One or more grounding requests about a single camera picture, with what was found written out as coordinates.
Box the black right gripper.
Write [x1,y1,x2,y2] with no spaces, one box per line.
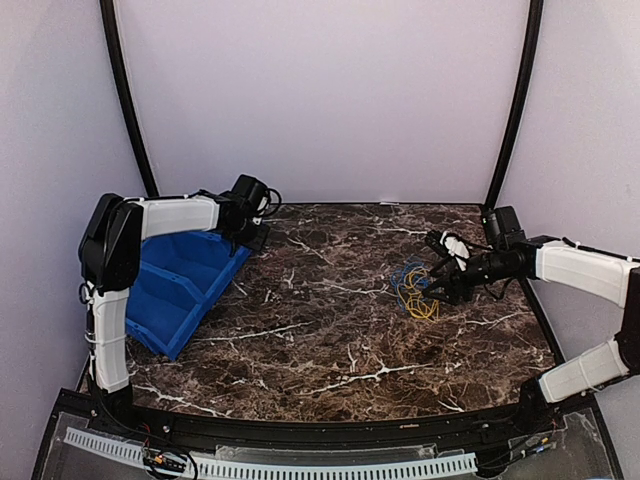
[423,248,515,306]

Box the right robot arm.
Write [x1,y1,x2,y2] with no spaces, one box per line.
[421,230,639,434]

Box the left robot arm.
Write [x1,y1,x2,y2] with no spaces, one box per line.
[79,180,281,436]

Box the blue three-compartment plastic bin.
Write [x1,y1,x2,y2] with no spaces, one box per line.
[126,232,251,361]

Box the blue cable in pile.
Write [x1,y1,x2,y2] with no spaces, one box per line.
[388,256,431,311]

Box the yellow cable in pile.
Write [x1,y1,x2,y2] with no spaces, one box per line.
[402,268,441,321]

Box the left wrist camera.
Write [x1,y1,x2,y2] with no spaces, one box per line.
[231,174,282,218]

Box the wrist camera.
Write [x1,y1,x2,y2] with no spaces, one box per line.
[231,174,282,218]
[482,206,526,250]

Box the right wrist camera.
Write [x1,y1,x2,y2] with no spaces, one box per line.
[482,206,526,250]

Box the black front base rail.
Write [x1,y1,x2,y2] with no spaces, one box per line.
[55,389,583,463]

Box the white slotted cable duct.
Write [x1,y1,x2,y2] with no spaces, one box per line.
[63,427,477,479]

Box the black enclosure frame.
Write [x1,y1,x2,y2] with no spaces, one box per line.
[99,1,543,204]

